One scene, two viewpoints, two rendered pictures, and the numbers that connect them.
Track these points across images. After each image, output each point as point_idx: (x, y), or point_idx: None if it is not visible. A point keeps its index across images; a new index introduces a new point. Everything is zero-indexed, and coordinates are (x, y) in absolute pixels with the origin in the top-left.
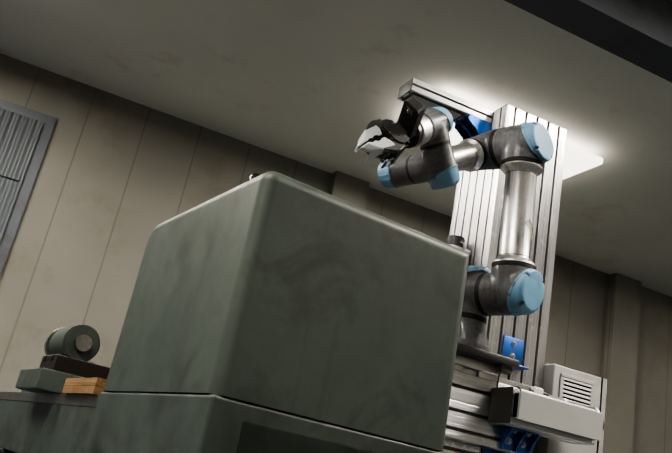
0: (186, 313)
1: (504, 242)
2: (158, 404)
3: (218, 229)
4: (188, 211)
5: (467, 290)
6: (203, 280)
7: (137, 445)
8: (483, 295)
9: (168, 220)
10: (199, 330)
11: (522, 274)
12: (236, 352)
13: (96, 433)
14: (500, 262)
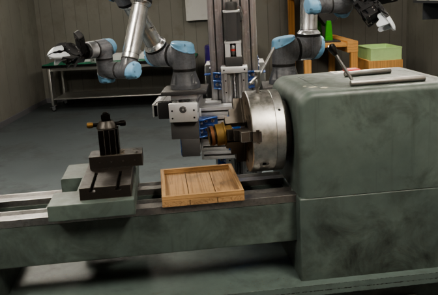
0: (405, 152)
1: (311, 23)
2: (399, 195)
3: (419, 109)
4: (366, 92)
5: (295, 51)
6: (416, 136)
7: (386, 215)
8: (304, 53)
9: (332, 94)
10: (427, 160)
11: (323, 41)
12: None
13: (317, 220)
14: (313, 36)
